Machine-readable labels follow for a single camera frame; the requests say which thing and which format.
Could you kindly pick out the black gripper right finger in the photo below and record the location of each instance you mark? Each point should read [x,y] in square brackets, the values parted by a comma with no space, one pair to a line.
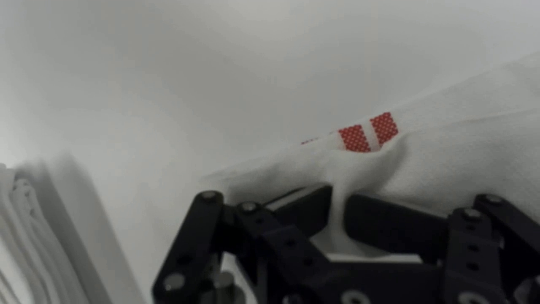
[483,253]

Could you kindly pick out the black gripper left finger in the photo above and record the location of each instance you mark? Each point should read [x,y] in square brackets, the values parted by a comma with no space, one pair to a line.
[270,245]

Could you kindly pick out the white towel red tag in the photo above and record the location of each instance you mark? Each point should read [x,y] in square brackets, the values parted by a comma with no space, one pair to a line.
[434,154]

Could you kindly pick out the towel with red stripes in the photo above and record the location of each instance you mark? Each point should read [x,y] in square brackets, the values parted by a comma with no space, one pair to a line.
[34,264]

